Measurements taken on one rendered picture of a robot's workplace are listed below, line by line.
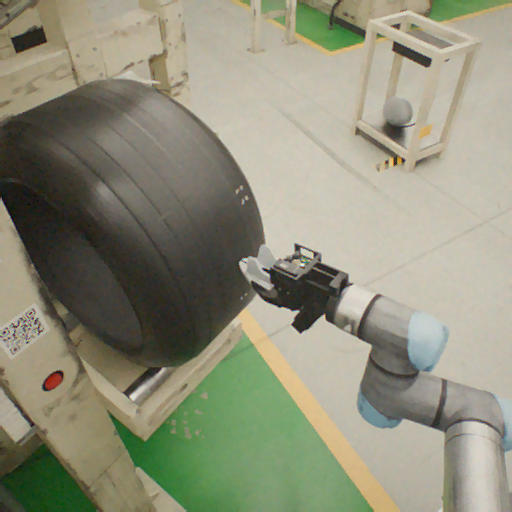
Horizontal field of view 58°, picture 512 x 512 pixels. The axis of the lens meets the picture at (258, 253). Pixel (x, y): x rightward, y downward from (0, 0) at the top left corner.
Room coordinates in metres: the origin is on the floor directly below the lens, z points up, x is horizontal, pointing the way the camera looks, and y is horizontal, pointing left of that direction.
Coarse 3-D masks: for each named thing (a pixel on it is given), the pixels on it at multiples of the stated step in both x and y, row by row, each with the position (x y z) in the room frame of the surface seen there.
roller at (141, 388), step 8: (152, 368) 0.55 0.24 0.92; (160, 368) 0.55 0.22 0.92; (168, 368) 0.56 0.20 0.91; (144, 376) 0.53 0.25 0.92; (152, 376) 0.53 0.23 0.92; (160, 376) 0.54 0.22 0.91; (136, 384) 0.51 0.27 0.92; (144, 384) 0.51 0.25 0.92; (152, 384) 0.52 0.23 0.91; (128, 392) 0.49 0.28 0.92; (136, 392) 0.49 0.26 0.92; (144, 392) 0.50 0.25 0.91; (136, 400) 0.48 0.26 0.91
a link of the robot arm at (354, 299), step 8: (344, 288) 0.46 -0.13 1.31; (352, 288) 0.45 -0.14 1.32; (360, 288) 0.45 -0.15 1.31; (368, 288) 0.46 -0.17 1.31; (344, 296) 0.44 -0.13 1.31; (352, 296) 0.44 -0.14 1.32; (360, 296) 0.43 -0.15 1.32; (368, 296) 0.43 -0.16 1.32; (344, 304) 0.43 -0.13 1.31; (352, 304) 0.42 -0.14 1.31; (360, 304) 0.42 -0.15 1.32; (336, 312) 0.42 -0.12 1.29; (344, 312) 0.42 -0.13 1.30; (352, 312) 0.41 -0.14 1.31; (360, 312) 0.41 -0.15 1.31; (336, 320) 0.42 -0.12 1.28; (344, 320) 0.41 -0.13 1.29; (352, 320) 0.41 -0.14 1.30; (344, 328) 0.40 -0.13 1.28; (352, 328) 0.40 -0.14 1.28
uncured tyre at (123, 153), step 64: (0, 128) 0.72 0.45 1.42; (64, 128) 0.65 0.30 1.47; (128, 128) 0.67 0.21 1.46; (192, 128) 0.71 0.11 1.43; (0, 192) 0.70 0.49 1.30; (64, 192) 0.56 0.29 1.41; (128, 192) 0.56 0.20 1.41; (192, 192) 0.60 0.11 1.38; (64, 256) 0.81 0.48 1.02; (128, 256) 0.50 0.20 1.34; (192, 256) 0.52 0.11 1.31; (256, 256) 0.61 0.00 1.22; (128, 320) 0.69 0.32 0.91; (192, 320) 0.47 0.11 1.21
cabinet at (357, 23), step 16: (336, 0) 5.31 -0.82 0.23; (352, 0) 5.10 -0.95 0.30; (368, 0) 4.91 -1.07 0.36; (384, 0) 4.96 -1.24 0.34; (400, 0) 5.07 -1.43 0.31; (416, 0) 5.20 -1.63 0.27; (432, 0) 5.34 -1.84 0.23; (336, 16) 5.30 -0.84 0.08; (352, 16) 5.08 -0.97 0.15; (368, 16) 4.89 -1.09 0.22
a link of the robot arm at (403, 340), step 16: (368, 304) 0.42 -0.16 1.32; (384, 304) 0.42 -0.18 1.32; (400, 304) 0.42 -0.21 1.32; (368, 320) 0.40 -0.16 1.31; (384, 320) 0.39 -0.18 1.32; (400, 320) 0.39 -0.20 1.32; (416, 320) 0.38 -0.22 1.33; (432, 320) 0.38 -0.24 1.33; (368, 336) 0.38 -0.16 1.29; (384, 336) 0.37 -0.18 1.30; (400, 336) 0.37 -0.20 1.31; (416, 336) 0.36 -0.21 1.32; (432, 336) 0.36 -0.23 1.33; (384, 352) 0.36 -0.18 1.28; (400, 352) 0.35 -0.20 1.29; (416, 352) 0.35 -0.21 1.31; (432, 352) 0.34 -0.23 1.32; (400, 368) 0.34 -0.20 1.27; (416, 368) 0.34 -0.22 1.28; (432, 368) 0.34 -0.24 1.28
